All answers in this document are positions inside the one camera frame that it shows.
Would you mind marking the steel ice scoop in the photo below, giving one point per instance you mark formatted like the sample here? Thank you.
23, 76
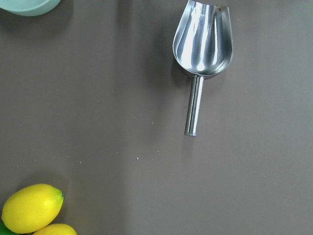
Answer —
203, 47

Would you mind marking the lower whole yellow lemon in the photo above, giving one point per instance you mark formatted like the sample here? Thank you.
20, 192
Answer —
56, 229

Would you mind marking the whole yellow lemon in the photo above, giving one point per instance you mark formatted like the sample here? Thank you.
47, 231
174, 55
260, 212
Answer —
32, 208
56, 229

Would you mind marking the upper whole yellow lemon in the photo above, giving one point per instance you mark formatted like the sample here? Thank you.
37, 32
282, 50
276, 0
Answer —
32, 208

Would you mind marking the mint green bowl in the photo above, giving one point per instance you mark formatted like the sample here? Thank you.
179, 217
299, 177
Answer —
28, 7

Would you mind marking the green lime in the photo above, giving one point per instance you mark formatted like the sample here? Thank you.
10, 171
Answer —
4, 230

